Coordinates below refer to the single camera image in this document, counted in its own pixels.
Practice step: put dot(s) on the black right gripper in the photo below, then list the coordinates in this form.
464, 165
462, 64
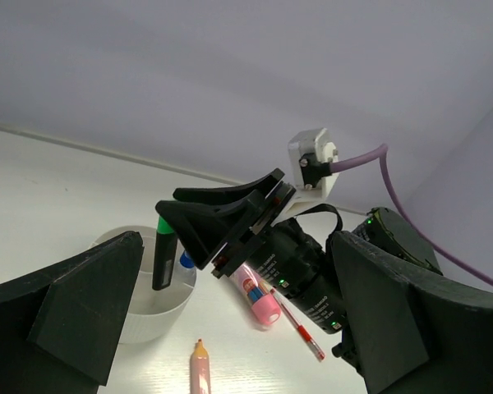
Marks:
228, 222

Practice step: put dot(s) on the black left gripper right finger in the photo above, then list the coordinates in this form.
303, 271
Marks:
410, 330

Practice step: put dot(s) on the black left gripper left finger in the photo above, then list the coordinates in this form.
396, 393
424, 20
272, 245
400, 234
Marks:
60, 325

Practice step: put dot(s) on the black green highlighter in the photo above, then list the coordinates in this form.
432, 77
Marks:
164, 255

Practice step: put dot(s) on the blue capped glue bottle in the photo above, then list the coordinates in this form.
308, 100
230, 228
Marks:
184, 270

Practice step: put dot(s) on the pink crayon bottle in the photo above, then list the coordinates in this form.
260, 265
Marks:
262, 303

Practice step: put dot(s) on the white round pen holder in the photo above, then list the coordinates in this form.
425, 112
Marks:
151, 313

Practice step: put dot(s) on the red gel pen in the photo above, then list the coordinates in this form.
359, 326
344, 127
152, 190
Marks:
303, 333

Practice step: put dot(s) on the pink pencil-shaped highlighter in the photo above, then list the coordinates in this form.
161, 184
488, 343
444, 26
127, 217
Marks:
200, 382

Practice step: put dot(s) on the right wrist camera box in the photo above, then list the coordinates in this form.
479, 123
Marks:
311, 153

